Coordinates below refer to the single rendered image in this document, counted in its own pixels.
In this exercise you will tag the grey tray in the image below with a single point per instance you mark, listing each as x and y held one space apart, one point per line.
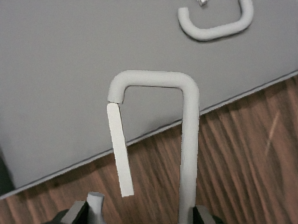
59 57

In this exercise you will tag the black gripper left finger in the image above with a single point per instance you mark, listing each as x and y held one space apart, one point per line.
77 214

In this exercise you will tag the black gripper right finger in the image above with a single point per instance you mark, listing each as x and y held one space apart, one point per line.
202 216

